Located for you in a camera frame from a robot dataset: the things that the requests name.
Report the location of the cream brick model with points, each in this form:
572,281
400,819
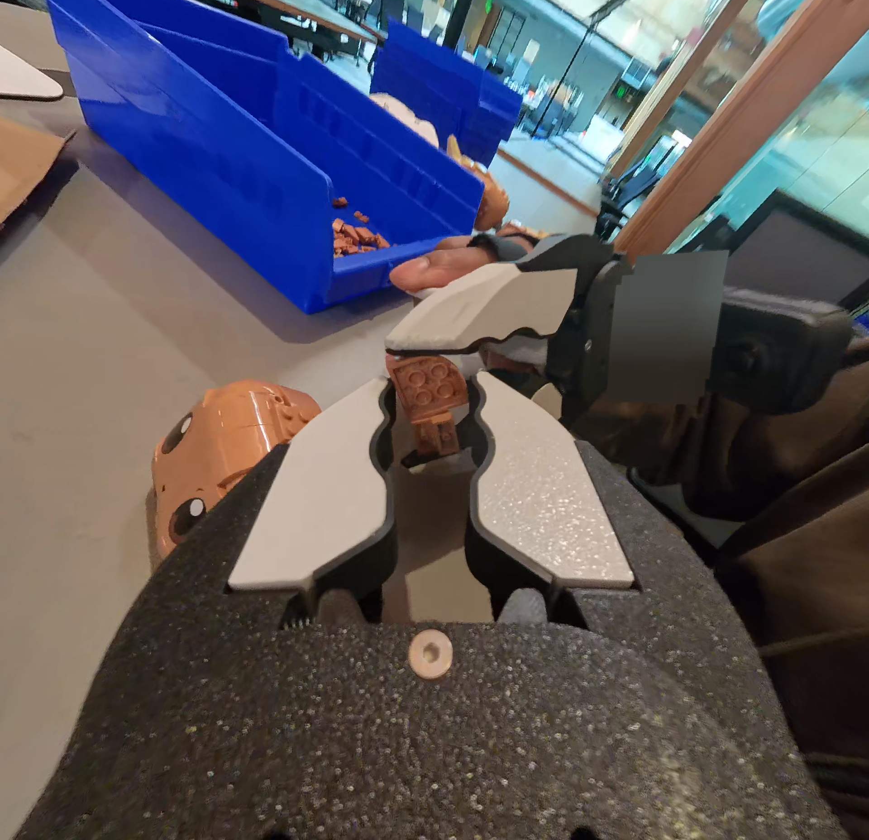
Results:
401,111

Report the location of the stack of blue bins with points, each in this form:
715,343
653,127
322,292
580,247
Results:
435,87

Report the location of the printed cardboard box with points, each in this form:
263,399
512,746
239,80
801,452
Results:
27,168

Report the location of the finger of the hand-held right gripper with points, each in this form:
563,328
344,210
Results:
475,304
549,399

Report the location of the brown brick assembly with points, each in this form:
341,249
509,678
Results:
428,386

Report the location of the black office chair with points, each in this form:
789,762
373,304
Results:
625,189

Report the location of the black computer monitor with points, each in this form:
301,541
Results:
801,250

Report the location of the pile of brown bricks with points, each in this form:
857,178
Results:
356,236

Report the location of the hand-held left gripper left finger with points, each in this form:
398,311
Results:
306,514

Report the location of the blue plastic bin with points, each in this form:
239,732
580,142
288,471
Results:
204,121

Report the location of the black floor lamp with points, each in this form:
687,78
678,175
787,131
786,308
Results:
577,53

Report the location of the brown brick body model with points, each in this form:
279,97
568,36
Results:
486,202

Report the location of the grey desk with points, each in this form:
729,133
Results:
82,379

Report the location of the brown brick head model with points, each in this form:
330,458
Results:
231,433

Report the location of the wooden ceiling beam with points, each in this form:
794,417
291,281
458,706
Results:
761,94

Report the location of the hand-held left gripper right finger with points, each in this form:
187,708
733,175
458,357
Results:
550,514

